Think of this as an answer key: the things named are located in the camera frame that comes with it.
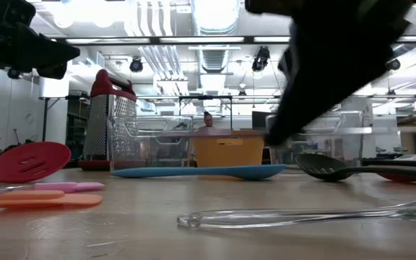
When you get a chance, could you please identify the black overhead camera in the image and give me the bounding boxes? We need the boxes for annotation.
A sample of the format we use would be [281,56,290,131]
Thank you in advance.
[251,45,271,73]

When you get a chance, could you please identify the black background equipment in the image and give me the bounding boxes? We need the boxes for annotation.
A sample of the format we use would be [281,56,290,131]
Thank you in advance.
[0,128,46,152]

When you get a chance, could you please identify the orange spatula clear handle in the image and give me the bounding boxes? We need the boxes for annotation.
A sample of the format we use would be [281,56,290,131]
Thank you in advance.
[0,190,104,210]

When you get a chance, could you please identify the black aluminium table frame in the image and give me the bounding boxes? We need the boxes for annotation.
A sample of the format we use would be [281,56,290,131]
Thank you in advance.
[0,157,416,173]

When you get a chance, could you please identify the silver ceiling air duct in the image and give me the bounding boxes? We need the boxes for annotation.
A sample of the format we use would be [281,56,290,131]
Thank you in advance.
[189,0,241,73]

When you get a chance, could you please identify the person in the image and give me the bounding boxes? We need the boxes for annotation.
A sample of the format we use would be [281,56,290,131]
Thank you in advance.
[197,110,218,131]

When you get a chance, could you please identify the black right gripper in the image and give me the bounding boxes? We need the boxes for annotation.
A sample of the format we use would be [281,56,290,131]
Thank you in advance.
[246,0,415,146]

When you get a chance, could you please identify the blue silicone spoon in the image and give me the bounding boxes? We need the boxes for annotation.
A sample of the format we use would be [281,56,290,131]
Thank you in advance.
[112,164,288,181]

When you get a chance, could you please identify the pink spatula clear handle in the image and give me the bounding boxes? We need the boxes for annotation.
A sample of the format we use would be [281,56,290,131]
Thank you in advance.
[0,181,105,194]

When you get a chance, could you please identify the black background monitor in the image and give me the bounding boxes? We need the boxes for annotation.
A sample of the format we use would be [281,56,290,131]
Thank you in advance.
[251,110,272,131]

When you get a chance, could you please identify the orange plastic bin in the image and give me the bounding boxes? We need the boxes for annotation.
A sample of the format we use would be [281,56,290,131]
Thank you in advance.
[189,129,267,169]

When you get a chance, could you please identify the clear plastic bin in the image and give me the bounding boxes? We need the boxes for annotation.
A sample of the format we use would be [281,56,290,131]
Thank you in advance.
[268,110,375,168]
[108,115,194,173]

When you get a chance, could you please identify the red steel box grater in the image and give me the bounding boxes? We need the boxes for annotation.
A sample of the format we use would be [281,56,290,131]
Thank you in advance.
[79,69,139,171]

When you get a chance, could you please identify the black overhead frame beam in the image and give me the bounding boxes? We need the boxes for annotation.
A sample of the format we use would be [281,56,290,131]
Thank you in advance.
[47,35,416,46]

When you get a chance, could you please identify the black slotted spoon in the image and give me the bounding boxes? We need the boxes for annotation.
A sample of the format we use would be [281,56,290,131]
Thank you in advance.
[294,153,416,183]

